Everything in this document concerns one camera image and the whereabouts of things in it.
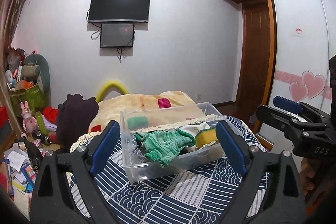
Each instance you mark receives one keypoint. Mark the red fabric item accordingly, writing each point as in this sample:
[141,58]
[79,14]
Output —
[50,114]

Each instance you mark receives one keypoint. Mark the white cloth drawstring pouch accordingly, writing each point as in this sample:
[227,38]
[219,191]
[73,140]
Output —
[194,129]

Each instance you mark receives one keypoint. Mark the pink rabbit plush toy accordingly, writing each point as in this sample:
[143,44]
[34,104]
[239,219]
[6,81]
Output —
[29,122]

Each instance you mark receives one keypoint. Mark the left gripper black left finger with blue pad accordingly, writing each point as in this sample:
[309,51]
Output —
[52,200]

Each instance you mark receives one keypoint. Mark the yellow curved foam tube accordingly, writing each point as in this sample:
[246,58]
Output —
[111,85]

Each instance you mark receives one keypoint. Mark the blue white patterned bedspread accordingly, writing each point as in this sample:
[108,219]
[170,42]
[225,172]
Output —
[198,195]

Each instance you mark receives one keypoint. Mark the brown striped curtain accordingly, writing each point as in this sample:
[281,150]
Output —
[10,13]

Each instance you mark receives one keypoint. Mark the small dark wall monitor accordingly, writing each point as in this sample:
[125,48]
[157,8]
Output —
[117,35]

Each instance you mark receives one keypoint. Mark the black wall television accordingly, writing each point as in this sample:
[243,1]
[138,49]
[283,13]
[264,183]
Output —
[101,11]

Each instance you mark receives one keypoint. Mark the black bottle on floor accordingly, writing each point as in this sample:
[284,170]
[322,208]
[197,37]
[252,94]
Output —
[45,139]

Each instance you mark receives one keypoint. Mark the green cardboard box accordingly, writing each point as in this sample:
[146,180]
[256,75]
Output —
[37,100]

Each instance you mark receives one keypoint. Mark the green knitted cloth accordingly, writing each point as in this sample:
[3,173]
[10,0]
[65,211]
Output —
[163,146]

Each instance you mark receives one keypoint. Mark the colourful book on floor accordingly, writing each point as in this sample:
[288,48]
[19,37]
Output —
[29,175]

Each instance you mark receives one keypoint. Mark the green cylinder bottle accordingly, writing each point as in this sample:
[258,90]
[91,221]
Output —
[41,123]

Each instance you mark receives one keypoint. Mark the beige fleece blanket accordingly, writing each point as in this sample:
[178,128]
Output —
[167,107]

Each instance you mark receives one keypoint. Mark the grey green plush toy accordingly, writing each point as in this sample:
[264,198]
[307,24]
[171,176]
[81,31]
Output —
[36,68]

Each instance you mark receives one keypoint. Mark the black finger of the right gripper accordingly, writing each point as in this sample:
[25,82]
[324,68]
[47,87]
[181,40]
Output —
[283,121]

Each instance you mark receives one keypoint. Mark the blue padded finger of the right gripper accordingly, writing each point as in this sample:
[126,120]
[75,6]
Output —
[287,105]

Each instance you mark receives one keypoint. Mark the clear plastic storage box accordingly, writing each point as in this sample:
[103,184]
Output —
[139,168]

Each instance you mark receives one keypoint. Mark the dark purple garment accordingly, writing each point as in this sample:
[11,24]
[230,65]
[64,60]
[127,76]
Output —
[74,118]

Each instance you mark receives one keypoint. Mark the yellow green sponge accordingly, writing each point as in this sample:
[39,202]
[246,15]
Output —
[205,138]

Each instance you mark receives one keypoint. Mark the brown wooden door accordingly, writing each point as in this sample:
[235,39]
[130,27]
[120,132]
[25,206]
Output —
[254,60]

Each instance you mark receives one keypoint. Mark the person's right hand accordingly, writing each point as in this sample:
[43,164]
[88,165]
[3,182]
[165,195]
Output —
[308,170]

